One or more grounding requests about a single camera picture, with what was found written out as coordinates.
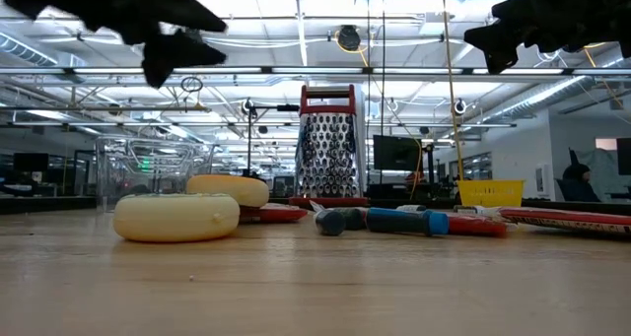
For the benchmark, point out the yellow plastic basket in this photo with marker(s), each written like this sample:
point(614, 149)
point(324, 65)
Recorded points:
point(490, 193)

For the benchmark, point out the red steel box grater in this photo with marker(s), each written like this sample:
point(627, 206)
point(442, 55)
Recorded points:
point(328, 154)

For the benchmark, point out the grey cloth cover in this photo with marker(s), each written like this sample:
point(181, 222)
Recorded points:
point(610, 171)

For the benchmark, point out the yellow cheese wheel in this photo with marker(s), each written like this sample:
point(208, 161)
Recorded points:
point(176, 218)

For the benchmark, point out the short brown white marker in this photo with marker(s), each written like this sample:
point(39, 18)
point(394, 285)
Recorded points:
point(466, 209)

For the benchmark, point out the blue marker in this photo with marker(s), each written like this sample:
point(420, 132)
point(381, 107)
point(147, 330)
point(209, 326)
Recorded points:
point(404, 221)

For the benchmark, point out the red cracker packet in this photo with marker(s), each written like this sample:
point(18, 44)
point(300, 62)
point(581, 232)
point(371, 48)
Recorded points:
point(475, 226)
point(567, 221)
point(276, 215)

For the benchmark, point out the black monitor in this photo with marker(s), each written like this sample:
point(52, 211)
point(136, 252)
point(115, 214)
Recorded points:
point(624, 156)
point(30, 162)
point(397, 153)

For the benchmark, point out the orange toy donut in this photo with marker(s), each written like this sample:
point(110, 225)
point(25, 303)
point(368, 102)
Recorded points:
point(231, 188)

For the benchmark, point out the clear plastic container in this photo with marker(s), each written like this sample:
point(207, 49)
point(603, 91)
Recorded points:
point(148, 163)

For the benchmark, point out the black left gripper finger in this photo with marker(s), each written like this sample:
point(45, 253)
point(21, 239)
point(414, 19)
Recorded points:
point(180, 8)
point(167, 55)

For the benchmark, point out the black camera stand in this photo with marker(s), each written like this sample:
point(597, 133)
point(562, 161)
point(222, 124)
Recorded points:
point(249, 139)

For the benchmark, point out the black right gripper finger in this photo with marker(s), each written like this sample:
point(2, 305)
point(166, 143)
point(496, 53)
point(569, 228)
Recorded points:
point(522, 8)
point(498, 43)

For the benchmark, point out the person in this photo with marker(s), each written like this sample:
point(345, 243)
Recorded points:
point(579, 185)

